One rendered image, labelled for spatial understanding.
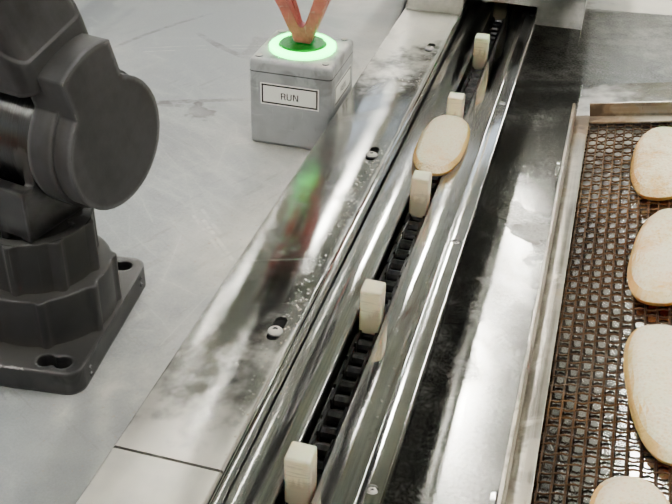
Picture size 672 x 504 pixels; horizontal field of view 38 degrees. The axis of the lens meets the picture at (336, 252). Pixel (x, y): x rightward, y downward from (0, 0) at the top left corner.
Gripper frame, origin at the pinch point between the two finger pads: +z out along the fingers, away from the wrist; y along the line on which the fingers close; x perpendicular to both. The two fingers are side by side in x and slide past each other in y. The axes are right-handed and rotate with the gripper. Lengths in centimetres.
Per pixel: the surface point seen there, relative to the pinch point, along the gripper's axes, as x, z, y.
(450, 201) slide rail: 15.1, 5.8, 13.2
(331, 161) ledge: 6.0, 4.6, 12.2
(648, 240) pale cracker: 27.8, 0.0, 23.6
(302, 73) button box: 1.0, 2.0, 3.6
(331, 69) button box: 3.4, 1.5, 3.2
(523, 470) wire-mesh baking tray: 23.1, 1.4, 41.7
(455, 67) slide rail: 11.2, 6.0, -10.9
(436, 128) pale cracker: 12.2, 5.0, 3.8
